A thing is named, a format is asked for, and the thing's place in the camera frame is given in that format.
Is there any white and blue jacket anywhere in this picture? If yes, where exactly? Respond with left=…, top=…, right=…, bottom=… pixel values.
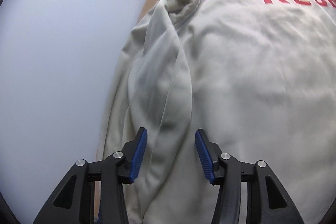
left=98, top=0, right=335, bottom=223

